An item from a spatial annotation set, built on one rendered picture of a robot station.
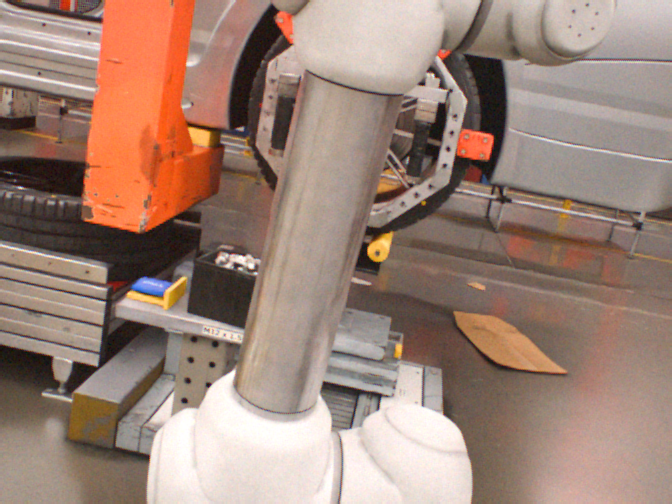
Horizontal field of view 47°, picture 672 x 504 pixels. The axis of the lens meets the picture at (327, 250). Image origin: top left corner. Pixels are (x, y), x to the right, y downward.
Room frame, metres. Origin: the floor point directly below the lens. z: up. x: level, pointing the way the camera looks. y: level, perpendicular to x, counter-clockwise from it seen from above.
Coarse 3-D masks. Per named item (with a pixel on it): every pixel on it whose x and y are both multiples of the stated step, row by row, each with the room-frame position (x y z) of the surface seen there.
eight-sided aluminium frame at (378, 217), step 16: (272, 64) 2.14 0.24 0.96; (272, 80) 2.19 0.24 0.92; (448, 80) 2.10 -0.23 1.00; (272, 112) 2.14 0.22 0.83; (448, 112) 2.14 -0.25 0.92; (272, 128) 2.14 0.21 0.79; (448, 128) 2.10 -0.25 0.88; (256, 144) 2.14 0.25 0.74; (448, 144) 2.10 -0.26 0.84; (272, 160) 2.14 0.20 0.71; (448, 160) 2.10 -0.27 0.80; (432, 176) 2.10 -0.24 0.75; (448, 176) 2.10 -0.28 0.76; (416, 192) 2.10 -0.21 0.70; (432, 192) 2.10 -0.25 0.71; (384, 208) 2.11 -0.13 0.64; (400, 208) 2.11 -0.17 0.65; (368, 224) 2.11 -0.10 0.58; (384, 224) 2.11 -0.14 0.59
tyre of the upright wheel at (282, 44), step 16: (272, 48) 2.23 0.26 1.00; (288, 48) 2.22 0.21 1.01; (448, 64) 2.19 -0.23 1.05; (464, 64) 2.19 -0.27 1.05; (256, 80) 2.23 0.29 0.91; (464, 80) 2.18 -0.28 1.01; (256, 96) 2.23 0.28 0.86; (272, 96) 2.23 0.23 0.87; (464, 96) 2.18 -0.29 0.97; (256, 112) 2.23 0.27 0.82; (464, 112) 2.18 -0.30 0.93; (256, 128) 2.23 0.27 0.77; (464, 128) 2.18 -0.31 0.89; (256, 160) 2.24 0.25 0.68; (464, 160) 2.18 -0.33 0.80; (272, 176) 2.22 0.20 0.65; (464, 176) 2.19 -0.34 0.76; (448, 192) 2.18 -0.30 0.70; (416, 208) 2.19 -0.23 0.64; (432, 208) 2.18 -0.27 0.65; (400, 224) 2.19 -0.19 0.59
